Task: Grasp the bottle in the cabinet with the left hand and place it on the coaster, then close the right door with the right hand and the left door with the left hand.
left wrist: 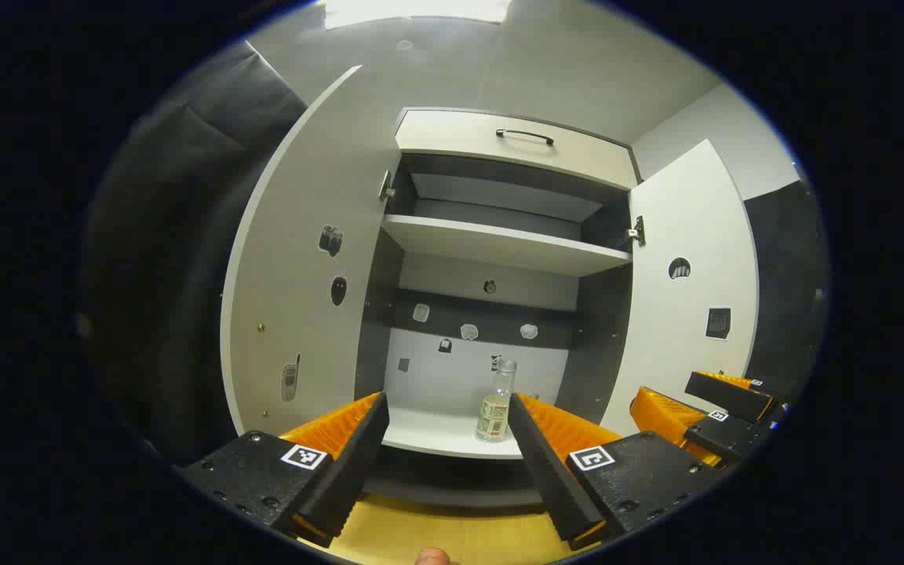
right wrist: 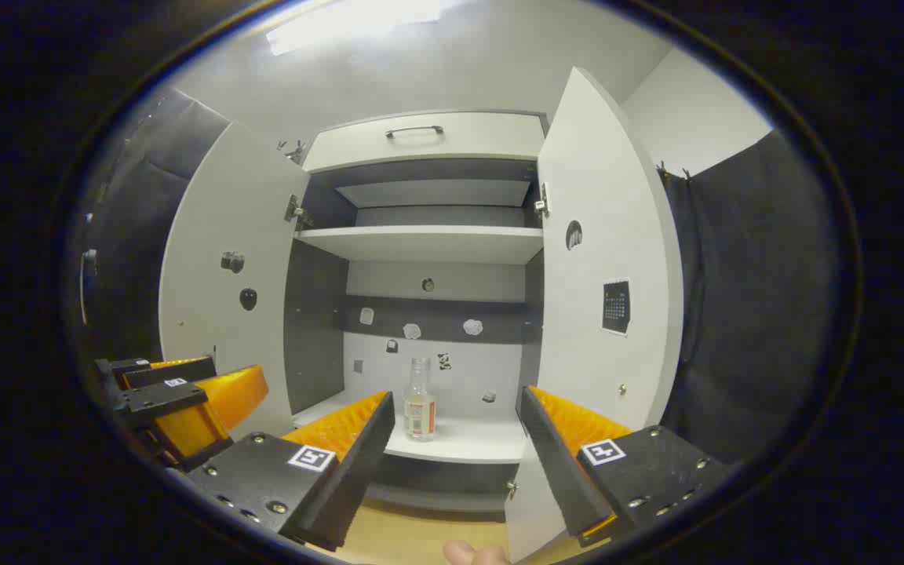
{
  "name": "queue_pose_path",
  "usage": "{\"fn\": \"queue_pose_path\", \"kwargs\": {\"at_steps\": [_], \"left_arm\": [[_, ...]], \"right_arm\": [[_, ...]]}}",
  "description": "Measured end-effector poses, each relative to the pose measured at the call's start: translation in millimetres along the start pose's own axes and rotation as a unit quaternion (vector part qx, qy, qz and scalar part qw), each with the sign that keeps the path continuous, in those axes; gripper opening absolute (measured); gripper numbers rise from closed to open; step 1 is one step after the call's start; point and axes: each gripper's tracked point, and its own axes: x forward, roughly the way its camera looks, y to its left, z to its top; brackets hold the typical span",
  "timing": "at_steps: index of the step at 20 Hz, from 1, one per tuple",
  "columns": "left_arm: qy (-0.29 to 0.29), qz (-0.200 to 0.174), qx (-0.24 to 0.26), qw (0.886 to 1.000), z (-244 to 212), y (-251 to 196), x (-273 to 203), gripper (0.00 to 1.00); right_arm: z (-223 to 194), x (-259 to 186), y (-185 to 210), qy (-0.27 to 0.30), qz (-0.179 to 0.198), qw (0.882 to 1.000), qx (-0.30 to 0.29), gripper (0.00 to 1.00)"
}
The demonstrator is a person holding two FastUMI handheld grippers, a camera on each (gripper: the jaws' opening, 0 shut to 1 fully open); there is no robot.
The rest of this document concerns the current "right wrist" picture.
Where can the white cabinet shelf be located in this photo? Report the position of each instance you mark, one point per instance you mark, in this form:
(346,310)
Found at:
(421,243)
(475,439)

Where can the small metal clip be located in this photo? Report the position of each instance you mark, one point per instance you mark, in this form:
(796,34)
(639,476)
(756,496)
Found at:
(292,151)
(673,172)

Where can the white cabinet drawer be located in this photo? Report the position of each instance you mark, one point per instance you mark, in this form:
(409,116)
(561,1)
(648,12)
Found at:
(468,137)

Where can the white and grey cabinet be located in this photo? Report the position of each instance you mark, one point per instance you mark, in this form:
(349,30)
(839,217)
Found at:
(315,329)

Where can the ceiling light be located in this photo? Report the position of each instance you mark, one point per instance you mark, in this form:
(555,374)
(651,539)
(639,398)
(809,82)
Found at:
(350,20)

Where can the white cabinet door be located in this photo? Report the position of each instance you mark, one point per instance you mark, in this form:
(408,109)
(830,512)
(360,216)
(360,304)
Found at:
(609,196)
(216,204)

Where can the clear glass bottle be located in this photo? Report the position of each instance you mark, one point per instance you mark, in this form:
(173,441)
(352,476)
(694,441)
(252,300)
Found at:
(420,408)

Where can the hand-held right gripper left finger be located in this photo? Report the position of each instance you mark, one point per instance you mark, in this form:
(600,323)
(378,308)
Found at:
(358,471)

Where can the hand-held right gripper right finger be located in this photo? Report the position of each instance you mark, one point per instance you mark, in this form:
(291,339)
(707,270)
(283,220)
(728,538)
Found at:
(554,471)

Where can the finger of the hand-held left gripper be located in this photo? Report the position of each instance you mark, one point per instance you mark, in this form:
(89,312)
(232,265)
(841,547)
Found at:
(154,400)
(177,371)

